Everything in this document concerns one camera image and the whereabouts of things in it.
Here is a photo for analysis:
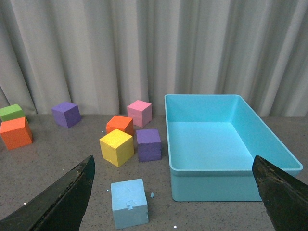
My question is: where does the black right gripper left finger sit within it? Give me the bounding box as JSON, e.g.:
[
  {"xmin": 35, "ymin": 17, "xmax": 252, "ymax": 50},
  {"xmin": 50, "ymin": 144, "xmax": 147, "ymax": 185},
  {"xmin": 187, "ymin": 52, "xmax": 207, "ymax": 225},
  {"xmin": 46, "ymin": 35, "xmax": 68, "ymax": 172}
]
[{"xmin": 0, "ymin": 155, "xmax": 95, "ymax": 231}]

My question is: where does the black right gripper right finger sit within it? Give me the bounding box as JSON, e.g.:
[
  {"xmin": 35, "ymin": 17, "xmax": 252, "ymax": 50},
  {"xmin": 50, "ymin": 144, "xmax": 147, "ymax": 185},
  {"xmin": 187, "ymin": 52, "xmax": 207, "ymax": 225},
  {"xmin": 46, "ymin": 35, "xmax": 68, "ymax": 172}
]
[{"xmin": 252, "ymin": 155, "xmax": 308, "ymax": 231}]

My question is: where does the light blue foam cube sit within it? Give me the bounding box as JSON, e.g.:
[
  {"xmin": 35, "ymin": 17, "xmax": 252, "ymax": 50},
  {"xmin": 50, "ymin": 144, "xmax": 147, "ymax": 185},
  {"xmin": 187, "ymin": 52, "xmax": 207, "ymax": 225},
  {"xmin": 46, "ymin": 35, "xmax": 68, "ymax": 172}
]
[{"xmin": 111, "ymin": 179, "xmax": 149, "ymax": 229}]

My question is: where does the orange foam cube on left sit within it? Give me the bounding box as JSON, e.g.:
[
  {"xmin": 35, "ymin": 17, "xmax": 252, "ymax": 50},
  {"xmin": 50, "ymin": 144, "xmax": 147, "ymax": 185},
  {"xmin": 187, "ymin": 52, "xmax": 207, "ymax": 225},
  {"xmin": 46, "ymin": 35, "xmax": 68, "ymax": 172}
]
[{"xmin": 0, "ymin": 117, "xmax": 33, "ymax": 150}]

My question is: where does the purple foam cube at back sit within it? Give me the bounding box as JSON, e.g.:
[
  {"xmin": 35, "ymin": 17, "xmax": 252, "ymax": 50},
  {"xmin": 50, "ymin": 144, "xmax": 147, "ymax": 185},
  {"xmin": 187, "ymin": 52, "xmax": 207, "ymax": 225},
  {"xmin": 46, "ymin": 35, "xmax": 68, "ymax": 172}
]
[{"xmin": 51, "ymin": 102, "xmax": 81, "ymax": 128}]

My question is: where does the light blue plastic bin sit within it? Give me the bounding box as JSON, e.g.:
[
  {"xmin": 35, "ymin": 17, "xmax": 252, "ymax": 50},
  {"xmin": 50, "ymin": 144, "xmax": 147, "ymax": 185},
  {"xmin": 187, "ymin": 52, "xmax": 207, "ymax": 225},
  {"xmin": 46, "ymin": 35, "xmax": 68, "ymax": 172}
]
[{"xmin": 165, "ymin": 94, "xmax": 303, "ymax": 202}]

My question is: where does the orange foam cube by yellow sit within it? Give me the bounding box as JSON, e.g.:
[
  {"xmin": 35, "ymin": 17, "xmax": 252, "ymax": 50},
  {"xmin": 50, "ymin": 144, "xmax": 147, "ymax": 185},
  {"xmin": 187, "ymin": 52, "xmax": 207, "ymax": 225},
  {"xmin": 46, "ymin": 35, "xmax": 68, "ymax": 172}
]
[{"xmin": 106, "ymin": 115, "xmax": 134, "ymax": 136}]

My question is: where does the purple foam cube near bin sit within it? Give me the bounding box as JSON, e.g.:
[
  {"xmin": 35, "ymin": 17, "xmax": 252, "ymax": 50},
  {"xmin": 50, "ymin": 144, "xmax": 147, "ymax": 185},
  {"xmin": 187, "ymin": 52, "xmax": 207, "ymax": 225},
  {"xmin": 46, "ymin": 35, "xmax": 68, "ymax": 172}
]
[{"xmin": 136, "ymin": 128, "xmax": 162, "ymax": 162}]

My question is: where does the green foam cube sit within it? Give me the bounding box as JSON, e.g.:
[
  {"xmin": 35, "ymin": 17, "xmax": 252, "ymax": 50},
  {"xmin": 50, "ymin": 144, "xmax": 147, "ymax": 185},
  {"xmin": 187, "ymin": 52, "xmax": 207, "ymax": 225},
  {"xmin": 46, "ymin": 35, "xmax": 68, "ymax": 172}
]
[{"xmin": 0, "ymin": 104, "xmax": 25, "ymax": 122}]

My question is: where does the pink foam cube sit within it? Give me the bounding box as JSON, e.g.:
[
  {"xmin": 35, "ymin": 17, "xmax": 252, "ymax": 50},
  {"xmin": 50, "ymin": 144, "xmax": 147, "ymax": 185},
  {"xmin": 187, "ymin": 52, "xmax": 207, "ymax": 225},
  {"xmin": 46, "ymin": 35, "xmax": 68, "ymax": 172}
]
[{"xmin": 127, "ymin": 100, "xmax": 152, "ymax": 128}]

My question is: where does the white curtain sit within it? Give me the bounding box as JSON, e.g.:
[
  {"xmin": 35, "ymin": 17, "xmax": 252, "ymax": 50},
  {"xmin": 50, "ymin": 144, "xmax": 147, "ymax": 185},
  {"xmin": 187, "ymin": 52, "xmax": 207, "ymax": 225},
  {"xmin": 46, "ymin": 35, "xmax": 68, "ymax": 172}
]
[{"xmin": 0, "ymin": 0, "xmax": 308, "ymax": 116}]

